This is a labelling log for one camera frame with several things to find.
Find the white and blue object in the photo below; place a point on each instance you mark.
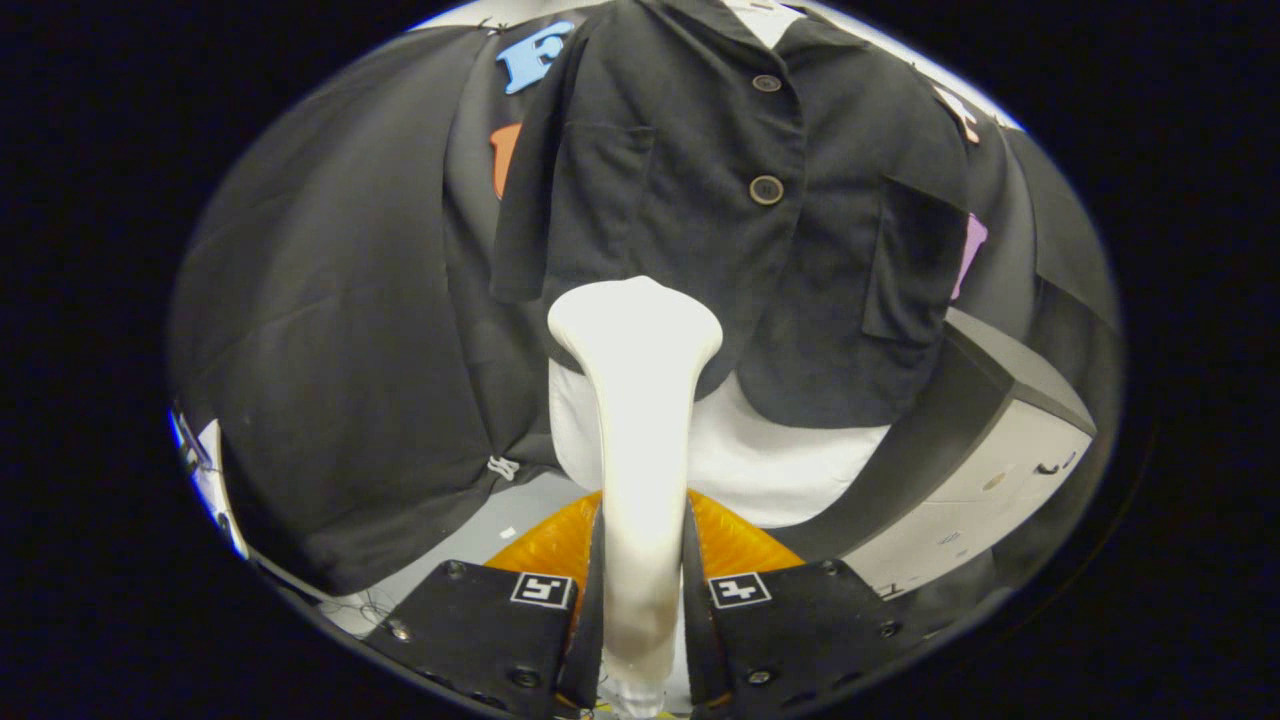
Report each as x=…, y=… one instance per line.
x=210, y=470

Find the grey cabinet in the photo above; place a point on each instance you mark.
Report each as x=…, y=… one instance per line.
x=1000, y=470

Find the white garment steamer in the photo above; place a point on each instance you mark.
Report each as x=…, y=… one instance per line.
x=640, y=400

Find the black backdrop cloth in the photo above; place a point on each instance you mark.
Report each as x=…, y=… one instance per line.
x=330, y=330

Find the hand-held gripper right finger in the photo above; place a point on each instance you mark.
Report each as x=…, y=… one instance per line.
x=700, y=640

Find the white mannequin torso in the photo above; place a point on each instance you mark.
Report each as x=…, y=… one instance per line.
x=780, y=460

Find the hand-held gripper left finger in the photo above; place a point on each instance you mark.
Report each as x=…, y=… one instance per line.
x=590, y=640

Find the black jacket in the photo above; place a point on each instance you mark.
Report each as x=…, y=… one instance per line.
x=700, y=250

